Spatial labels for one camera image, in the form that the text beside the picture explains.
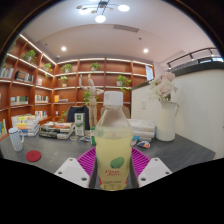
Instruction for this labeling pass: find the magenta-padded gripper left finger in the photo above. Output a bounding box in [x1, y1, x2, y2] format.
[54, 147, 98, 190]

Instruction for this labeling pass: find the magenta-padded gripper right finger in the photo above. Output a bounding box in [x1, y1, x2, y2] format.
[129, 147, 174, 189]

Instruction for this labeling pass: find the clear bottle of yellow drink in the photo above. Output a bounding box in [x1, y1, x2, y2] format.
[94, 90, 134, 192]

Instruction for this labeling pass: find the small colourful snack packet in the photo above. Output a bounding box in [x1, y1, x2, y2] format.
[136, 140, 152, 149]

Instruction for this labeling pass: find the small green and white box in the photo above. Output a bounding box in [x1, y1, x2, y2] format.
[89, 126, 98, 146]

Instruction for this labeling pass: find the flat round red coaster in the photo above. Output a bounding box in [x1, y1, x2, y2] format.
[25, 150, 42, 163]

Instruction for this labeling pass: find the stack of dark books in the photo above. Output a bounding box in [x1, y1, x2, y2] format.
[38, 121, 76, 140]

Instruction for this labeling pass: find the tall green and white carton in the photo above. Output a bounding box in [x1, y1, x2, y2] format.
[73, 112, 86, 137]

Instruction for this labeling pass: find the white jug vase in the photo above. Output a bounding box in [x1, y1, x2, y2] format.
[155, 100, 180, 142]

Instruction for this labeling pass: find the chair with dark jacket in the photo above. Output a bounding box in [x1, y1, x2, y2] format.
[65, 105, 91, 124]

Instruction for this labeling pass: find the white mug with triangle pattern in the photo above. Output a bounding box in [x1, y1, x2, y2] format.
[8, 126, 25, 153]

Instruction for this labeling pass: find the brown wooden shelf unit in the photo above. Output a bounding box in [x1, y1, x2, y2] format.
[0, 33, 156, 138]

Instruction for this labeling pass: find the grey window curtain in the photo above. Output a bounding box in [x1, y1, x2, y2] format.
[171, 56, 214, 70]

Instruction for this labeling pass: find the ceiling air vent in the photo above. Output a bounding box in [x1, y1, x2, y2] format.
[113, 24, 140, 33]

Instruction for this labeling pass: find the branched ceiling lamp with globes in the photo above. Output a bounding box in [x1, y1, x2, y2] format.
[75, 0, 131, 24]

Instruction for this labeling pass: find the black curtain rail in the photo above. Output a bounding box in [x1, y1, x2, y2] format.
[166, 47, 219, 69]

